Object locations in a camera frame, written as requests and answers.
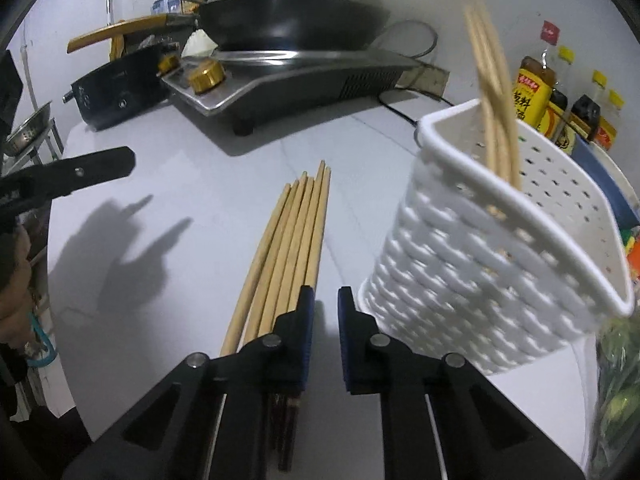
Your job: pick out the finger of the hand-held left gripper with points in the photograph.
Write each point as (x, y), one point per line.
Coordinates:
(90, 170)

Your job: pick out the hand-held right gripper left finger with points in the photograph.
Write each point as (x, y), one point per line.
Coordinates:
(308, 330)

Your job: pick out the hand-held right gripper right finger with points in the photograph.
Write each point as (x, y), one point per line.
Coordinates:
(343, 340)

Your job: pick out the bunch of wooden chopsticks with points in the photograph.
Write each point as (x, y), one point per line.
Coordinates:
(295, 240)

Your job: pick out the white plastic basket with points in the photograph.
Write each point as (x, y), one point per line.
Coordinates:
(450, 270)

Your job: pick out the dark-tipped wooden chopstick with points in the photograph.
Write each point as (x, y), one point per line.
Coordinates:
(482, 85)
(505, 85)
(493, 85)

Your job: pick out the person's left hand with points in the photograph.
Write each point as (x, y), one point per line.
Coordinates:
(15, 300)

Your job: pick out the metal rack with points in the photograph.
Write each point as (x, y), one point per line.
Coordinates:
(55, 135)

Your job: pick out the steel colander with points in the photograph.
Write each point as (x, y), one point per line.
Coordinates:
(27, 132)

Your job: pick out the black electric pot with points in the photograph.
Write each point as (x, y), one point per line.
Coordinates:
(115, 95)

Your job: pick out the round orange-brown board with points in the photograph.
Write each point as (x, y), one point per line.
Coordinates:
(116, 47)

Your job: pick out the white crumpled cloth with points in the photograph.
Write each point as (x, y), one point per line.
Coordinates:
(200, 45)

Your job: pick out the blue packet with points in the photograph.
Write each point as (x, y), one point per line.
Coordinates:
(167, 6)

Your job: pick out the steel stove with gold knobs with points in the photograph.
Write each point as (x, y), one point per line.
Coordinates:
(290, 85)

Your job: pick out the wooden block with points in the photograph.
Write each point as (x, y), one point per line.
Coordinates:
(427, 80)

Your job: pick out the clear plastic bag of vegetables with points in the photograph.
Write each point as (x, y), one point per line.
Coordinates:
(617, 400)

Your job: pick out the orange white canister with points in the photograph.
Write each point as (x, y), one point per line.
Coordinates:
(635, 260)

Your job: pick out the blue ribbed bowl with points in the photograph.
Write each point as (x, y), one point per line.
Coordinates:
(595, 170)

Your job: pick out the yellow-capped dark sauce bottle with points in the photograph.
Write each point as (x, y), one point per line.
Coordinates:
(560, 125)

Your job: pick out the yellow green sponge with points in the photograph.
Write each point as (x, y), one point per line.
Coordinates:
(631, 235)

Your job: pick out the red-capped cooking wine bottle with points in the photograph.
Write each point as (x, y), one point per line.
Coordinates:
(532, 90)

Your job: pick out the yellow-capped soy sauce bottle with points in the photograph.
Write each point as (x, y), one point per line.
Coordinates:
(585, 115)

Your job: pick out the yellow-capped orange-label bottle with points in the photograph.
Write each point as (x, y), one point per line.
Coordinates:
(607, 135)

